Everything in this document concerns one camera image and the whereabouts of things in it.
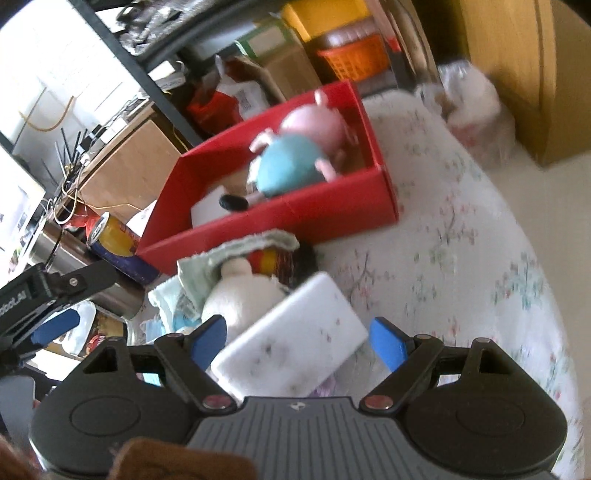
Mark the red plastic bag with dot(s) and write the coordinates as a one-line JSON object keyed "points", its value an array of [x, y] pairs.
{"points": [[207, 108]]}

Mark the striped knit hat black hair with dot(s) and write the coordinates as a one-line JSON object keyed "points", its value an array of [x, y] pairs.
{"points": [[295, 265]]}

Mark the white plastic bag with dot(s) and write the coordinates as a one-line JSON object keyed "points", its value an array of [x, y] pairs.
{"points": [[471, 106]]}

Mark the clear lidded container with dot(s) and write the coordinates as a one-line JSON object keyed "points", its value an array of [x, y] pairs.
{"points": [[351, 34]]}

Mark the red cardboard box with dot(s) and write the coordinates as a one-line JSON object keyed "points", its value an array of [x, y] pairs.
{"points": [[323, 207]]}

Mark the orange plastic basket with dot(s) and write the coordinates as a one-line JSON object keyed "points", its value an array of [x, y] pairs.
{"points": [[358, 60]]}

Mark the cardboard box green label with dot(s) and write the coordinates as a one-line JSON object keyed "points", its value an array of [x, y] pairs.
{"points": [[286, 64]]}

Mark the brown cloth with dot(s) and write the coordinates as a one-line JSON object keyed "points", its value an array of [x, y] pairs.
{"points": [[184, 461]]}

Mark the yellow plastic bin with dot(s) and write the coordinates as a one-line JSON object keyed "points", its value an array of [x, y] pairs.
{"points": [[314, 18]]}

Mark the pink pig plush blue dress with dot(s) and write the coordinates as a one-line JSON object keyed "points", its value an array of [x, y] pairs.
{"points": [[288, 170]]}

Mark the brown cardboard box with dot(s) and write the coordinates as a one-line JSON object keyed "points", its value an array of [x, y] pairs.
{"points": [[134, 157]]}

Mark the beige plush toy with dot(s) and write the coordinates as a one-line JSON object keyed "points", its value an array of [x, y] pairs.
{"points": [[235, 295]]}

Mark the white labelled package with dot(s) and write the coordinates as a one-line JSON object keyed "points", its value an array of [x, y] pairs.
{"points": [[247, 99]]}

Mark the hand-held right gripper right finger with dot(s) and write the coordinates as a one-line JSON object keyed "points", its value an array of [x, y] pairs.
{"points": [[388, 344]]}

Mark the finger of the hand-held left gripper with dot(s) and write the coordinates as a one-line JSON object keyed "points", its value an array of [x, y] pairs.
{"points": [[78, 279], [55, 327]]}

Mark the red snack packet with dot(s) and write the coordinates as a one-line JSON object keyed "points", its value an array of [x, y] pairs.
{"points": [[104, 339]]}

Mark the computer monitor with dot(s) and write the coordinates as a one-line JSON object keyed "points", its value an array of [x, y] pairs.
{"points": [[18, 198]]}

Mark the black shelf frame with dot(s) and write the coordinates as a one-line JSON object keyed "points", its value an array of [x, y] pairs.
{"points": [[152, 78]]}

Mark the wooden cabinet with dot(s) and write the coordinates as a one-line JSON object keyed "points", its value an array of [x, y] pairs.
{"points": [[545, 69]]}

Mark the floral sheet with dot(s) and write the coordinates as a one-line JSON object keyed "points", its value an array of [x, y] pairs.
{"points": [[461, 258]]}

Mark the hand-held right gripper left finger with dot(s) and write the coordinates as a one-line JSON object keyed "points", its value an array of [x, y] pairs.
{"points": [[208, 342]]}

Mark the light green towel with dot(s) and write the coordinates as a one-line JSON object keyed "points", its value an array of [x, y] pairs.
{"points": [[198, 277]]}

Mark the yellow and blue can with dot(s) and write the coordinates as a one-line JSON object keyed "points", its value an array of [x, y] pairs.
{"points": [[117, 240]]}

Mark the black router with antennas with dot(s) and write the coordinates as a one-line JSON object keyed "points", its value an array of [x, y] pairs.
{"points": [[69, 157]]}

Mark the stainless steel tumbler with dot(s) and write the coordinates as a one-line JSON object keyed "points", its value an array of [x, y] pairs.
{"points": [[69, 249]]}

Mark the white foam block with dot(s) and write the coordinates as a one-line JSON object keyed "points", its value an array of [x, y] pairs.
{"points": [[295, 332]]}

